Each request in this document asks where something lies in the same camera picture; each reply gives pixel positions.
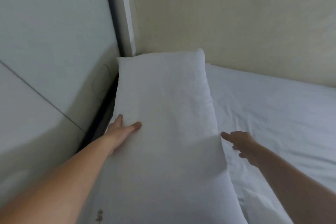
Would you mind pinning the person's right hand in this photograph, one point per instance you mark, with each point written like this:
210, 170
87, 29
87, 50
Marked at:
246, 143

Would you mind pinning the person's left hand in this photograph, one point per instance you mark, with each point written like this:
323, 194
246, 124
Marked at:
117, 134

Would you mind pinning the person's left thumb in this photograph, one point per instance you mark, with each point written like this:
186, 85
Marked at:
133, 127

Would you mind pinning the long white pillow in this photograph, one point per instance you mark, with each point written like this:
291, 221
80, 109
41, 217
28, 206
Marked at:
168, 126

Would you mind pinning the person's right forearm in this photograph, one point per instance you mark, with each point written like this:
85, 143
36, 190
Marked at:
296, 187

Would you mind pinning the person's left forearm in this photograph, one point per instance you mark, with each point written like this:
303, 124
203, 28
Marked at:
60, 181

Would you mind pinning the grey padded headboard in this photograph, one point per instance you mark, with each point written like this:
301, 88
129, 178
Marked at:
49, 55

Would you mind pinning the white bed sheet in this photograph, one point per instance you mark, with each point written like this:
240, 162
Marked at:
275, 116

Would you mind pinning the dark bed frame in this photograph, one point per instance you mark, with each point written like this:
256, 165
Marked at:
101, 116

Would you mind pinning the white wall post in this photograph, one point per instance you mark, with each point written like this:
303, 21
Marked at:
123, 13

